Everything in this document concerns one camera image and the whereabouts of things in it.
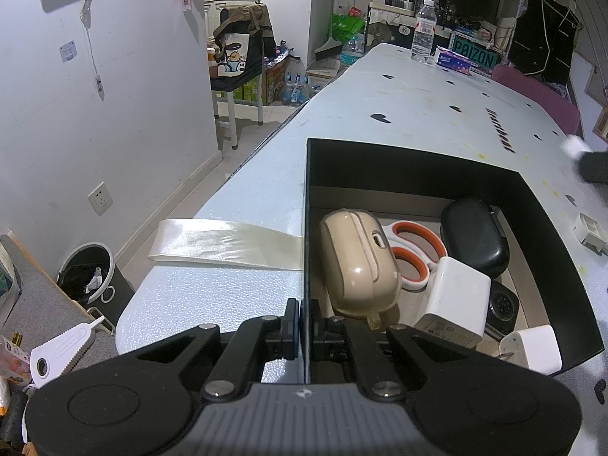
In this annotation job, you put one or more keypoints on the beige earbud case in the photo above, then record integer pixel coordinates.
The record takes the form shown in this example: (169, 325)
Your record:
(351, 266)

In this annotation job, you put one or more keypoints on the white wall socket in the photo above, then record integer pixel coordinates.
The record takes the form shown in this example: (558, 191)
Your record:
(100, 198)

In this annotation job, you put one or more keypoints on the white shelf rack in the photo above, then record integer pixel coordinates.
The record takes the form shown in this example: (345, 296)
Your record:
(392, 2)

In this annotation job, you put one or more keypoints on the black storage box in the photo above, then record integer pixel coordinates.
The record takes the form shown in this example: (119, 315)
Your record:
(403, 166)

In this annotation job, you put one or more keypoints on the green plastic bag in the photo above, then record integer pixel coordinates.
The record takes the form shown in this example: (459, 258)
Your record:
(346, 26)

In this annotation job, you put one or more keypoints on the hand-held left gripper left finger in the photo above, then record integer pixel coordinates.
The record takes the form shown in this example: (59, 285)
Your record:
(285, 337)

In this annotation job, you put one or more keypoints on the small white square object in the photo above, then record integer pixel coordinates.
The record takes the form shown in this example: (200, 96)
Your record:
(589, 230)

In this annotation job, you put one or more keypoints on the small white plug charger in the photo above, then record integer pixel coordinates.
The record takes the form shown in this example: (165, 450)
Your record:
(534, 349)

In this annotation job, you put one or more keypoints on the teal license plate sign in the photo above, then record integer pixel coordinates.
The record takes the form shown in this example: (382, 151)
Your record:
(475, 57)

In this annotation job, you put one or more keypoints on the purple tissue pack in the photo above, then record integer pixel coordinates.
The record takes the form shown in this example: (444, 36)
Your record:
(453, 61)

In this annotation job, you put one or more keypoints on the white wall hook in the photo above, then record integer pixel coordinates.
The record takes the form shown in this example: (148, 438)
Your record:
(69, 51)

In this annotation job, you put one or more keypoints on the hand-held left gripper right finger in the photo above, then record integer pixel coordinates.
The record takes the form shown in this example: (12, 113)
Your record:
(323, 337)

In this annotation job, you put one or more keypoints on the white and orange scissors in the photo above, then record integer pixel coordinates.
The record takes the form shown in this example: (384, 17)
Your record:
(387, 232)

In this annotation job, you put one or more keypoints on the duck print tote bag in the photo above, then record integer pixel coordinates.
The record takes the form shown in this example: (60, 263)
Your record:
(237, 52)

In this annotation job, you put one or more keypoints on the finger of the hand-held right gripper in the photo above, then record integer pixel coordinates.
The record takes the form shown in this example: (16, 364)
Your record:
(593, 166)

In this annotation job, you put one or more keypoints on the black hanging jacket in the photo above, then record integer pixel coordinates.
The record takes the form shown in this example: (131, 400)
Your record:
(541, 33)

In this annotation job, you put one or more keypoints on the black oval case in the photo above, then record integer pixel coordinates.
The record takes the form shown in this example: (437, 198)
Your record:
(475, 237)

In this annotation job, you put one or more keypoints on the black round device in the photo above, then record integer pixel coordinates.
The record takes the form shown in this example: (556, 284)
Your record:
(503, 306)

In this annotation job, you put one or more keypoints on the pack of water bottles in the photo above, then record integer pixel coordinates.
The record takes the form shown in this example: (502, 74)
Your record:
(297, 88)

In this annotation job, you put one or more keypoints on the cardboard box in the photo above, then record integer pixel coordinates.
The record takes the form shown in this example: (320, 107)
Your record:
(275, 80)

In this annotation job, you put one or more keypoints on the white comb tool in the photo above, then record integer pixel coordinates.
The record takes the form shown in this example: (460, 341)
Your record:
(57, 354)

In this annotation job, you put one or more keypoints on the pink chair back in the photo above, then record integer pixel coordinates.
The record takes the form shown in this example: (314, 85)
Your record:
(536, 90)

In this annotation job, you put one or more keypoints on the white legged stool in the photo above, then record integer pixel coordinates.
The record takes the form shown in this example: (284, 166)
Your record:
(232, 104)

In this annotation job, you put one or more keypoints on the grey broom and dustpan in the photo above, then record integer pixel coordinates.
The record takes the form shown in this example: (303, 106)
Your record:
(328, 50)

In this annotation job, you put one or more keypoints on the clear water bottle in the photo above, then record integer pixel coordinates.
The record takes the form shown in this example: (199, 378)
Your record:
(423, 33)

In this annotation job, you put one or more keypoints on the black trash bin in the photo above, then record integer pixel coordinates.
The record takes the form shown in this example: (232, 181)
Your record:
(121, 289)

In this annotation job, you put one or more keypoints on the large white charger block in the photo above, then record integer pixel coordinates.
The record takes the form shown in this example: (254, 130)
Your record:
(456, 294)

